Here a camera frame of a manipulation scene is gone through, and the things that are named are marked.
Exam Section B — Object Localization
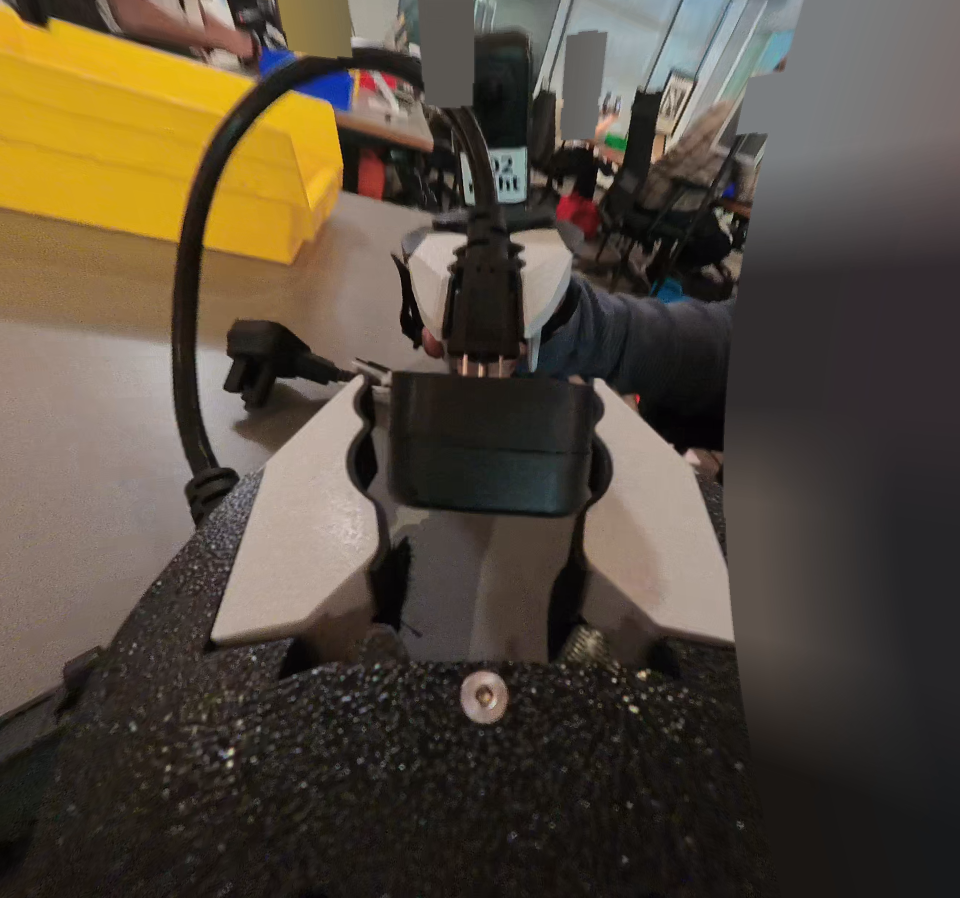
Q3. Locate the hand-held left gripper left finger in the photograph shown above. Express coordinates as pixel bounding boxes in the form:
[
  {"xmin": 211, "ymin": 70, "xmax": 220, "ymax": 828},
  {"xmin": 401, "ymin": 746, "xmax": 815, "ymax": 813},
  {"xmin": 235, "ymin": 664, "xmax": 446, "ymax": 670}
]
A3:
[{"xmin": 210, "ymin": 375, "xmax": 415, "ymax": 664}]

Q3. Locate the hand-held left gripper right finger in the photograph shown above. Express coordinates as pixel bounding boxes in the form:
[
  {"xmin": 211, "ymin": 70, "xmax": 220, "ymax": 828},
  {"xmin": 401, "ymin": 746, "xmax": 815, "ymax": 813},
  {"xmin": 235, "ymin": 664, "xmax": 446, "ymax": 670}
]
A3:
[{"xmin": 546, "ymin": 379, "xmax": 736, "ymax": 664}]

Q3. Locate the red box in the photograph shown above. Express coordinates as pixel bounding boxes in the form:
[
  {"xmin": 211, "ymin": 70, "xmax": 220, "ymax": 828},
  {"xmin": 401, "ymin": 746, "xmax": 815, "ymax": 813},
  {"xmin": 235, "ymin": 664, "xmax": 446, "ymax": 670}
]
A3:
[{"xmin": 555, "ymin": 193, "xmax": 603, "ymax": 237}]

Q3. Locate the yellow plastic bin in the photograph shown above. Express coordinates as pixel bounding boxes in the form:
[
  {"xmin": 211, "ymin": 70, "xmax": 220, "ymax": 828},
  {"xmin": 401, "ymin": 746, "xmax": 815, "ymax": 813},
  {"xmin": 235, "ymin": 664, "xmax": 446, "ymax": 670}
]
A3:
[
  {"xmin": 0, "ymin": 140, "xmax": 343, "ymax": 233},
  {"xmin": 0, "ymin": 1, "xmax": 345, "ymax": 187},
  {"xmin": 0, "ymin": 170, "xmax": 325, "ymax": 266}
]

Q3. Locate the black angled plug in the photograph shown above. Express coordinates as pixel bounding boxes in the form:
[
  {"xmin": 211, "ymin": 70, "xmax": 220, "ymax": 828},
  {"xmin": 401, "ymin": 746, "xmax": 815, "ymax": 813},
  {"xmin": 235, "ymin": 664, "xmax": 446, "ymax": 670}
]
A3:
[{"xmin": 222, "ymin": 318, "xmax": 393, "ymax": 412}]

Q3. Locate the person's right forearm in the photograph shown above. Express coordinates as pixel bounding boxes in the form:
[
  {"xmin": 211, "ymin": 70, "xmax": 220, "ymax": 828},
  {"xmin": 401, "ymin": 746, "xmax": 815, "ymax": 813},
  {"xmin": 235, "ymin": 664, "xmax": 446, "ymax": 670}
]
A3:
[{"xmin": 538, "ymin": 277, "xmax": 738, "ymax": 453}]

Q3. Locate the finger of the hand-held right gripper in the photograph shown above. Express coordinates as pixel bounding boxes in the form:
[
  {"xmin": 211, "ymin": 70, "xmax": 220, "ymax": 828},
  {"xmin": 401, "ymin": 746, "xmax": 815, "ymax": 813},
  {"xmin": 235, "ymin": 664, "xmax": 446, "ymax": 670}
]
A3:
[
  {"xmin": 514, "ymin": 229, "xmax": 576, "ymax": 374},
  {"xmin": 403, "ymin": 230, "xmax": 462, "ymax": 340}
]

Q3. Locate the black office chair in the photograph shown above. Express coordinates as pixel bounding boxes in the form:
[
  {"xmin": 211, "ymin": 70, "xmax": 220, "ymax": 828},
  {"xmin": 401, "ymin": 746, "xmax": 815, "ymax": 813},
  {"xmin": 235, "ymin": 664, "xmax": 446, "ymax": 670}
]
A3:
[{"xmin": 596, "ymin": 133, "xmax": 744, "ymax": 293}]

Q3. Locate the black power plug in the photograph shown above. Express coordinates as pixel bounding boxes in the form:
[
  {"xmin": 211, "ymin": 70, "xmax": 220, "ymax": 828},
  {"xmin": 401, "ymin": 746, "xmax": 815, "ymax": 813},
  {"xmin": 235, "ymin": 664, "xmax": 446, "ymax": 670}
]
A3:
[{"xmin": 441, "ymin": 211, "xmax": 528, "ymax": 383}]

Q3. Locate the background work table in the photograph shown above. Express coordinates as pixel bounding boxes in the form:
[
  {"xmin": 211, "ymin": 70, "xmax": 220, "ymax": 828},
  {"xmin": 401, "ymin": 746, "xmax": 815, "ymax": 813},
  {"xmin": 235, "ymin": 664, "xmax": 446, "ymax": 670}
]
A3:
[{"xmin": 333, "ymin": 106, "xmax": 438, "ymax": 154}]

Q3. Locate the black power adapter block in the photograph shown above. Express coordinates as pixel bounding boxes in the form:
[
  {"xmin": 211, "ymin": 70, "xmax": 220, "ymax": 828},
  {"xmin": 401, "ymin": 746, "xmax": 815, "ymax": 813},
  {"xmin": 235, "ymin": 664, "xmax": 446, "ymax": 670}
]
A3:
[{"xmin": 386, "ymin": 370, "xmax": 603, "ymax": 519}]

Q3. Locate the framed sign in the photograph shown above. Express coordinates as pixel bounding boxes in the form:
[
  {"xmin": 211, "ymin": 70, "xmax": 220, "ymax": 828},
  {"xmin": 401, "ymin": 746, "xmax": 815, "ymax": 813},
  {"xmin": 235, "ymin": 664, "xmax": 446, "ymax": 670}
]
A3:
[{"xmin": 658, "ymin": 69, "xmax": 700, "ymax": 139}]

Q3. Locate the blue plastic bin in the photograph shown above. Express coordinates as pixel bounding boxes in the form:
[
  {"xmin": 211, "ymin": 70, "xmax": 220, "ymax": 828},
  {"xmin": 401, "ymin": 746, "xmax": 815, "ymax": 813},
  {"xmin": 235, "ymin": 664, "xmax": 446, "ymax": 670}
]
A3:
[{"xmin": 258, "ymin": 50, "xmax": 355, "ymax": 110}]

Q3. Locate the black power cable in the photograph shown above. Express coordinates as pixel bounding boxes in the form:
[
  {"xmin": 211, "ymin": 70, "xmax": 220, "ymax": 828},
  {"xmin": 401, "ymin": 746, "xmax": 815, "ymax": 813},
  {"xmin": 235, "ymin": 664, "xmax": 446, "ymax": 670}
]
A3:
[{"xmin": 171, "ymin": 46, "xmax": 513, "ymax": 528}]

